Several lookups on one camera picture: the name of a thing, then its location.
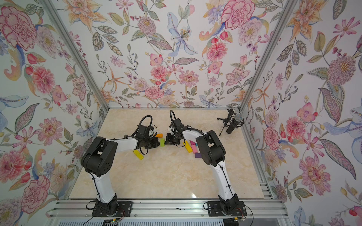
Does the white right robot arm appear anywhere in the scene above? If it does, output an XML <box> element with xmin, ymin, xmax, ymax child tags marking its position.
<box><xmin>166</xmin><ymin>118</ymin><xmax>239</xmax><ymax>216</ymax></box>

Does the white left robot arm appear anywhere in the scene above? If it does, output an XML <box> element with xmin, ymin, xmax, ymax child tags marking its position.
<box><xmin>81</xmin><ymin>124</ymin><xmax>160</xmax><ymax>216</ymax></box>

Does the yellow green block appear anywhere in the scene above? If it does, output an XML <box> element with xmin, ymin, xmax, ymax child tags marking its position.
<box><xmin>133</xmin><ymin>150</ymin><xmax>144</xmax><ymax>160</ymax></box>

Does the yellow long block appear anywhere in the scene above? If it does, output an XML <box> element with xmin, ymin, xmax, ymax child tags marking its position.
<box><xmin>184</xmin><ymin>140</ymin><xmax>193</xmax><ymax>153</ymax></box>

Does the light pink block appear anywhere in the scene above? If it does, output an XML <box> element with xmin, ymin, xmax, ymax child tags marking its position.
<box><xmin>191</xmin><ymin>145</ymin><xmax>199</xmax><ymax>153</ymax></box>

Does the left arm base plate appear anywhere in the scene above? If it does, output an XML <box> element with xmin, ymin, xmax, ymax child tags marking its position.
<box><xmin>91</xmin><ymin>201</ymin><xmax>133</xmax><ymax>218</ymax></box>

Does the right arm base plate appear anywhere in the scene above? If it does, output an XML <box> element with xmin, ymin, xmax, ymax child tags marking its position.
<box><xmin>203</xmin><ymin>201</ymin><xmax>248</xmax><ymax>217</ymax></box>

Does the aluminium frame rail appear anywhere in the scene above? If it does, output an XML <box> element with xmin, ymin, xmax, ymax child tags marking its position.
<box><xmin>45</xmin><ymin>199</ymin><xmax>288</xmax><ymax>219</ymax></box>

